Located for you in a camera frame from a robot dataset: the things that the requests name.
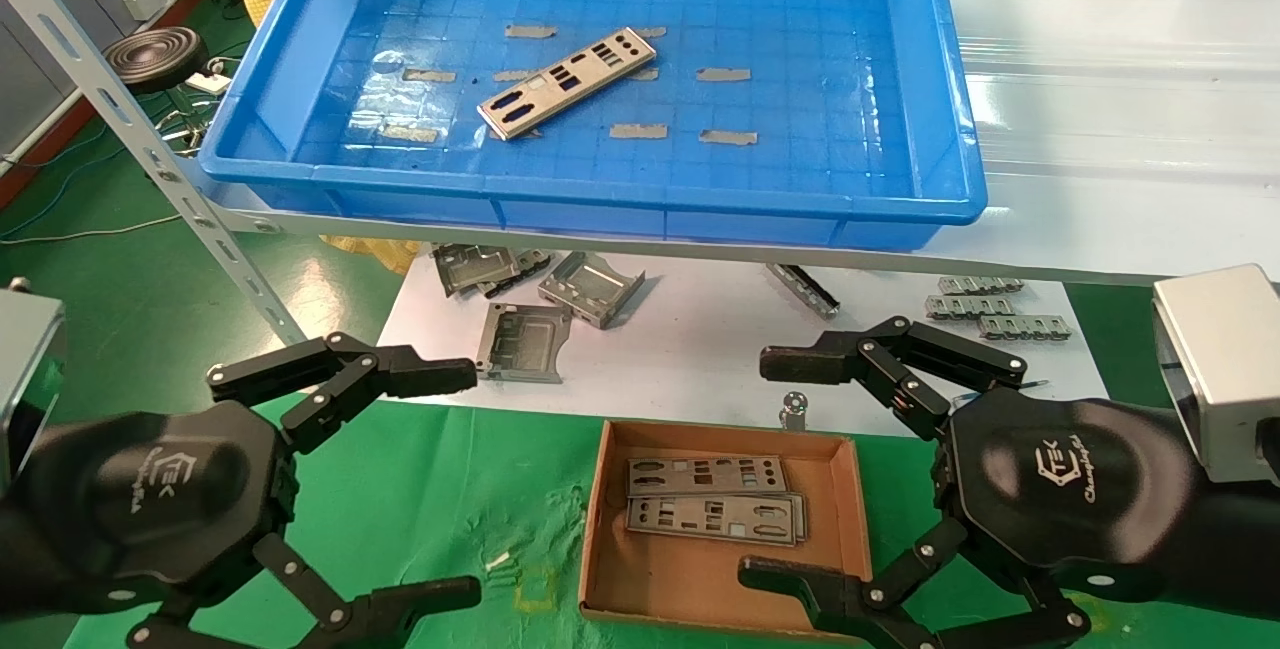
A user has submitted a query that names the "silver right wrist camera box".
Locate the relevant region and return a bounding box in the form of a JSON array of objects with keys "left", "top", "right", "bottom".
[{"left": 1150, "top": 264, "right": 1280, "bottom": 487}]

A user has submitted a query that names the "silver metal IO shield plate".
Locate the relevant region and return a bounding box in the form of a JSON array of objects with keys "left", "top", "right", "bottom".
[
  {"left": 476, "top": 26, "right": 658, "bottom": 142},
  {"left": 626, "top": 453, "right": 789, "bottom": 500},
  {"left": 625, "top": 494, "right": 809, "bottom": 546}
]

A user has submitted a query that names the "flat grey metal frame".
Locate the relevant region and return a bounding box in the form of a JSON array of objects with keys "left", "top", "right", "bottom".
[{"left": 474, "top": 302, "right": 574, "bottom": 386}]

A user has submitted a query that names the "perforated grey shelf upright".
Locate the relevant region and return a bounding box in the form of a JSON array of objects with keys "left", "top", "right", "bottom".
[{"left": 0, "top": 0, "right": 311, "bottom": 345}]

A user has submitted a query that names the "slim metal rail part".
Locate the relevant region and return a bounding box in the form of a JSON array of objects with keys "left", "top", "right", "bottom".
[{"left": 766, "top": 263, "right": 842, "bottom": 321}]

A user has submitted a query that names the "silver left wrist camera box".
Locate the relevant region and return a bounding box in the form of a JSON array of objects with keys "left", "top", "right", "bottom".
[{"left": 0, "top": 277, "right": 67, "bottom": 490}]

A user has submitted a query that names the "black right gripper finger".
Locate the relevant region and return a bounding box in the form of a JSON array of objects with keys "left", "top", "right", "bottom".
[
  {"left": 738, "top": 517, "right": 1093, "bottom": 649},
  {"left": 758, "top": 316, "right": 1029, "bottom": 442}
]

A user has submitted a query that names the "white paper sheet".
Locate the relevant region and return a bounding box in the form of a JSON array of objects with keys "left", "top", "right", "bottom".
[{"left": 358, "top": 247, "right": 1111, "bottom": 430}]

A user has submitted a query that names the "shallow cardboard box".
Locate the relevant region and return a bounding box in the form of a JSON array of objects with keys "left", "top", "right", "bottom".
[{"left": 578, "top": 417, "right": 879, "bottom": 642}]

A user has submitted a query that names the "dark sheet metal piece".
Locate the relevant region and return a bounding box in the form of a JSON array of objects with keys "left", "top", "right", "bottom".
[{"left": 500, "top": 248, "right": 553, "bottom": 292}]

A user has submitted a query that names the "grey sheet metal bracket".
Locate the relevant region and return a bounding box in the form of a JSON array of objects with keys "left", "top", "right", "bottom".
[{"left": 431, "top": 244, "right": 523, "bottom": 298}]

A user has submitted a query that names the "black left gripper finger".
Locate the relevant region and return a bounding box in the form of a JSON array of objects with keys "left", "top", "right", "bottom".
[
  {"left": 128, "top": 532, "right": 484, "bottom": 649},
  {"left": 207, "top": 332, "right": 479, "bottom": 455}
]

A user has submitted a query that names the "white floor cable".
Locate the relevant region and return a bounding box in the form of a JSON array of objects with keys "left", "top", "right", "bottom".
[{"left": 0, "top": 213, "right": 186, "bottom": 248}]

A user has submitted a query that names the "folded metal bracket part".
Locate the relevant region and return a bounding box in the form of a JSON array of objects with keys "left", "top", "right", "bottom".
[{"left": 537, "top": 250, "right": 647, "bottom": 331}]

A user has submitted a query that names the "blue plastic tray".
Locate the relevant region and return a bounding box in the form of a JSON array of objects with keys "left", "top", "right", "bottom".
[{"left": 197, "top": 0, "right": 989, "bottom": 252}]

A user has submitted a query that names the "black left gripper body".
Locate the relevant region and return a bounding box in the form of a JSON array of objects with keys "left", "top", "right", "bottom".
[{"left": 0, "top": 401, "right": 301, "bottom": 620}]

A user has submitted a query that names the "grey metal connector strip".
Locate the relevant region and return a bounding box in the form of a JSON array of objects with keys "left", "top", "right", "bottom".
[
  {"left": 924, "top": 295, "right": 1009, "bottom": 320},
  {"left": 977, "top": 314, "right": 1073, "bottom": 342},
  {"left": 937, "top": 275, "right": 1025, "bottom": 296}
]

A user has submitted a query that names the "black round stool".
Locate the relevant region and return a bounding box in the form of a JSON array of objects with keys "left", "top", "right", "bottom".
[{"left": 103, "top": 26, "right": 216, "bottom": 155}]

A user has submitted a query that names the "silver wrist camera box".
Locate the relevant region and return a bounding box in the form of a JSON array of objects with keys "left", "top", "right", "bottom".
[
  {"left": 1150, "top": 264, "right": 1280, "bottom": 487},
  {"left": 0, "top": 277, "right": 67, "bottom": 490}
]

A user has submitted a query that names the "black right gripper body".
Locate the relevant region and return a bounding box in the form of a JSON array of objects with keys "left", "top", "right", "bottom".
[{"left": 935, "top": 391, "right": 1280, "bottom": 620}]

